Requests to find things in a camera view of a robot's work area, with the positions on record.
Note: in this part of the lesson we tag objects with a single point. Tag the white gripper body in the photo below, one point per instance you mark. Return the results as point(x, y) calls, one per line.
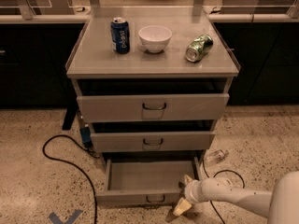
point(190, 191)

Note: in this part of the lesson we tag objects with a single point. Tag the blue power adapter box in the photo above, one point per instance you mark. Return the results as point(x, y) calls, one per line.
point(86, 136)

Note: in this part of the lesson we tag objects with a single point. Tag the grey bottom drawer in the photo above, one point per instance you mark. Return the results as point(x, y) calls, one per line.
point(152, 182)

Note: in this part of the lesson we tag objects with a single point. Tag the grey middle drawer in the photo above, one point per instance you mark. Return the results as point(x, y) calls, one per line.
point(160, 141)

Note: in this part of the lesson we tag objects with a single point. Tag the clear plastic bottle on floor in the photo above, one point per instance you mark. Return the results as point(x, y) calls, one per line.
point(216, 157)

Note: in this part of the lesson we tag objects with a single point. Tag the blue Pepsi can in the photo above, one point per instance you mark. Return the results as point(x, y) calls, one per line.
point(120, 35)

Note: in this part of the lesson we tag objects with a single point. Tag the grey drawer cabinet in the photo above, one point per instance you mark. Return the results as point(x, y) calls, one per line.
point(98, 70)

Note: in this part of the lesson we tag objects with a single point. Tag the white bowl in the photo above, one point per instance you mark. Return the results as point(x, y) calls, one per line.
point(154, 38)

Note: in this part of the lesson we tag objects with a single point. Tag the grey drawer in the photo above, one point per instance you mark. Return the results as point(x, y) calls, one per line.
point(160, 141)
point(152, 107)
point(152, 182)

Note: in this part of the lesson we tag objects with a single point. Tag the grey top drawer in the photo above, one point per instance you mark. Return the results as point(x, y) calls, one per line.
point(152, 107)

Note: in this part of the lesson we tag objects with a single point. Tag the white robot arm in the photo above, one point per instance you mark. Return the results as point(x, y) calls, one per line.
point(280, 206)

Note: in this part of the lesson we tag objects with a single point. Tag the green soda can lying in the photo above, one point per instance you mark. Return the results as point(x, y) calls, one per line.
point(200, 46)

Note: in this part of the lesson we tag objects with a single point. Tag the blue tape mark on floor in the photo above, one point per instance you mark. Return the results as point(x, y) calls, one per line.
point(70, 218)

